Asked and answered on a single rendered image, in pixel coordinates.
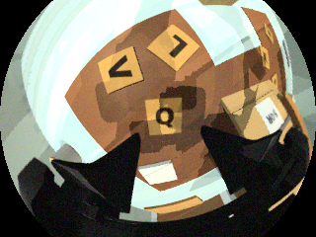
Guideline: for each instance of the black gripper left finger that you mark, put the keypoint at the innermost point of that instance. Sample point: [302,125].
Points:
[111,177]

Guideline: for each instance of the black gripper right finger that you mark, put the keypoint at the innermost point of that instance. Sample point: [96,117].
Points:
[236,157]

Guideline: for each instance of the grey cylinder with tan lid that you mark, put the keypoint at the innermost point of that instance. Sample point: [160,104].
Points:
[67,153]

